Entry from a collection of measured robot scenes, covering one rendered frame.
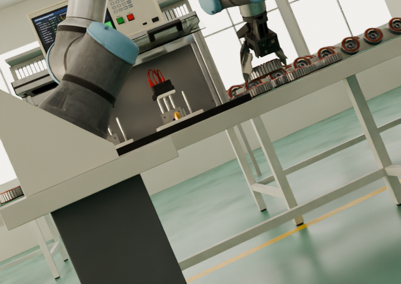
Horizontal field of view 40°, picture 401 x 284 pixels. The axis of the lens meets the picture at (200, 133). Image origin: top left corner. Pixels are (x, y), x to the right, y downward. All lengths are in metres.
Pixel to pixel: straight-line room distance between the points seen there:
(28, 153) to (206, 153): 7.39
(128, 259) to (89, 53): 0.41
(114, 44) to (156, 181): 7.17
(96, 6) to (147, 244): 0.54
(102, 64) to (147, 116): 0.99
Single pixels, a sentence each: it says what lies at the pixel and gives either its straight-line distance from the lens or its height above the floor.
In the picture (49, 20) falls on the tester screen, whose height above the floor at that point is 1.27.
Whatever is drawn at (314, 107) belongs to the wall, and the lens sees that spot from 8.79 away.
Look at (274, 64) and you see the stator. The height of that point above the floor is 0.82.
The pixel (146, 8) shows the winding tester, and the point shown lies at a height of 1.19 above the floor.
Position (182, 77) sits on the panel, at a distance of 2.12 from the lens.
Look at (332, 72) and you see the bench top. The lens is 1.71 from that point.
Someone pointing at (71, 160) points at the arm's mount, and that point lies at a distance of 1.00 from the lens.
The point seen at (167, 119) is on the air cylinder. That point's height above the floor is 0.80.
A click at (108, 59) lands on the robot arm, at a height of 0.93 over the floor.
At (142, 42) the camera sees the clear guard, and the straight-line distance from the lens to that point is 1.74.
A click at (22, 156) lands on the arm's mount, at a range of 1.00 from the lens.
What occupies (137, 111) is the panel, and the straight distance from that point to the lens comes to 2.09.
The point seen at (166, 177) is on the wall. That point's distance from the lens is 8.27.
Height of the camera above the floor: 0.76
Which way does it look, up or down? 1 degrees down
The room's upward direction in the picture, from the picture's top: 23 degrees counter-clockwise
